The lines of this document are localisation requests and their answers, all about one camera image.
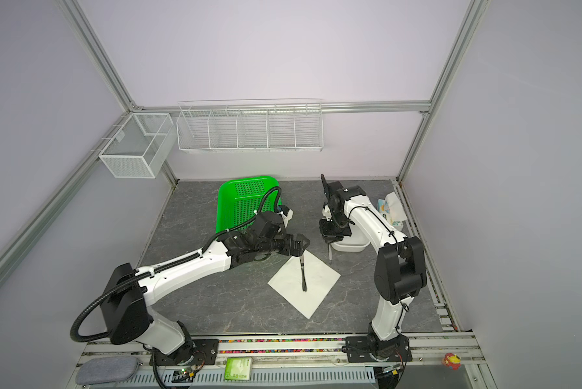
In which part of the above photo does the white slotted cable duct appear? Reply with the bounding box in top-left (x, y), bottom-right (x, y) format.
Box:
top-left (125, 366), bottom-right (377, 387)

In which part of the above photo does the grey cloth pad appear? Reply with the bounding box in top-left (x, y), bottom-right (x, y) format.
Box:
top-left (75, 356), bottom-right (140, 386)

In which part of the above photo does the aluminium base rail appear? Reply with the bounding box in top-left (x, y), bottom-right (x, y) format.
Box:
top-left (78, 331), bottom-right (486, 368)

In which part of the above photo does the tissue pack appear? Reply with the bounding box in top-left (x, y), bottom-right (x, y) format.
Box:
top-left (378, 192), bottom-right (407, 231)

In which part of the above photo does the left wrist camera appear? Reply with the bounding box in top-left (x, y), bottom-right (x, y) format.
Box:
top-left (277, 205), bottom-right (293, 227)

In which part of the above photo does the red yellow toy figure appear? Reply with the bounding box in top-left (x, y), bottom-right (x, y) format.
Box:
top-left (442, 353), bottom-right (461, 371)

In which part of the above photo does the long white wire shelf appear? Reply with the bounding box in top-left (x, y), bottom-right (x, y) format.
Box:
top-left (177, 99), bottom-right (324, 152)

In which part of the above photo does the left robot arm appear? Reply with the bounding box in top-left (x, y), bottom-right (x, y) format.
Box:
top-left (70, 211), bottom-right (310, 366)

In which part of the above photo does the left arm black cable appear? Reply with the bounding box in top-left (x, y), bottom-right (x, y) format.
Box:
top-left (202, 186), bottom-right (283, 251)

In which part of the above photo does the silver table knife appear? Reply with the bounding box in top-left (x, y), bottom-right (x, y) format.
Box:
top-left (299, 255), bottom-right (308, 292)

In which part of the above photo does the white paper napkin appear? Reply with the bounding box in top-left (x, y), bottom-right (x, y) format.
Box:
top-left (268, 251), bottom-right (340, 319)

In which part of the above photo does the small white mesh basket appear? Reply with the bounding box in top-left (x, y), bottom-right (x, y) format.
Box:
top-left (100, 113), bottom-right (177, 179)

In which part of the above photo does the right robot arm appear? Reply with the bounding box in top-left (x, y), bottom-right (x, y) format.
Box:
top-left (319, 176), bottom-right (427, 364)

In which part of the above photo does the white oval plastic tub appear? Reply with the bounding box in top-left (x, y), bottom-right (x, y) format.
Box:
top-left (319, 188), bottom-right (370, 254)

